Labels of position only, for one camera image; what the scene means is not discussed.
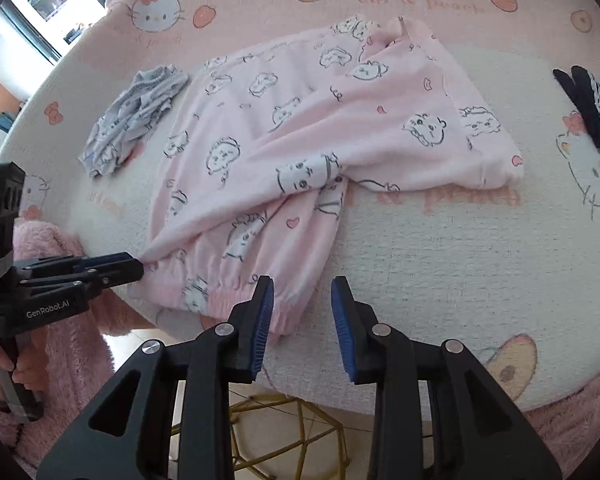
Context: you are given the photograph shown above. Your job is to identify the gold wire table frame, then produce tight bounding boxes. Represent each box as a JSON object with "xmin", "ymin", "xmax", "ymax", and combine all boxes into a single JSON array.
[{"xmin": 220, "ymin": 394, "xmax": 351, "ymax": 480}]

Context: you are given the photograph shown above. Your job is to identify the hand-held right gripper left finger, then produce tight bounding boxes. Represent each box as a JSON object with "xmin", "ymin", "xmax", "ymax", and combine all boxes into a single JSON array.
[{"xmin": 37, "ymin": 275, "xmax": 276, "ymax": 480}]

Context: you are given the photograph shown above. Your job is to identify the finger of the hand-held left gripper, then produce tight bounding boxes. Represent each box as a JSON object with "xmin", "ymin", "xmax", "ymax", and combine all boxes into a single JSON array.
[
  {"xmin": 20, "ymin": 261, "xmax": 145, "ymax": 293},
  {"xmin": 15, "ymin": 252, "xmax": 140, "ymax": 281}
]

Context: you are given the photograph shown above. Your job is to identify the pink printed pants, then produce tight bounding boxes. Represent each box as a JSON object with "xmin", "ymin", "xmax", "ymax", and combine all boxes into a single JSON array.
[{"xmin": 130, "ymin": 12, "xmax": 526, "ymax": 343}]

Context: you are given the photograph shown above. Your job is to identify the light blue printed garment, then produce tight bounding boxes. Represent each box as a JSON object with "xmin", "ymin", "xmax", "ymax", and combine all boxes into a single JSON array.
[{"xmin": 77, "ymin": 63, "xmax": 190, "ymax": 178}]

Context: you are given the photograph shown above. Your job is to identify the navy striped socks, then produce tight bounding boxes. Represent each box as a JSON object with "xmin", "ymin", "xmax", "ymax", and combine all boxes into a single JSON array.
[{"xmin": 552, "ymin": 65, "xmax": 600, "ymax": 161}]

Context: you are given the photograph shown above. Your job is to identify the pink fleece robe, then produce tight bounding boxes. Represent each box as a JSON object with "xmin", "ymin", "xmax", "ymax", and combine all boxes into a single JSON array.
[{"xmin": 522, "ymin": 370, "xmax": 600, "ymax": 461}]

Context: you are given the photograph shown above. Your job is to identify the window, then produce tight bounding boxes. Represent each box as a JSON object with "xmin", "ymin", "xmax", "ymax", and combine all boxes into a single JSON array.
[{"xmin": 0, "ymin": 0, "xmax": 112, "ymax": 63}]

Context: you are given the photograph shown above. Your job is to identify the cat printed blanket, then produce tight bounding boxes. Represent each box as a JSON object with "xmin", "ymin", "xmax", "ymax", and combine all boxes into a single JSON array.
[{"xmin": 0, "ymin": 0, "xmax": 600, "ymax": 416}]

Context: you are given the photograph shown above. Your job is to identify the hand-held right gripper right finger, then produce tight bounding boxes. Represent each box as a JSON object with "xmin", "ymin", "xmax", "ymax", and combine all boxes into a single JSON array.
[{"xmin": 330, "ymin": 276, "xmax": 563, "ymax": 480}]

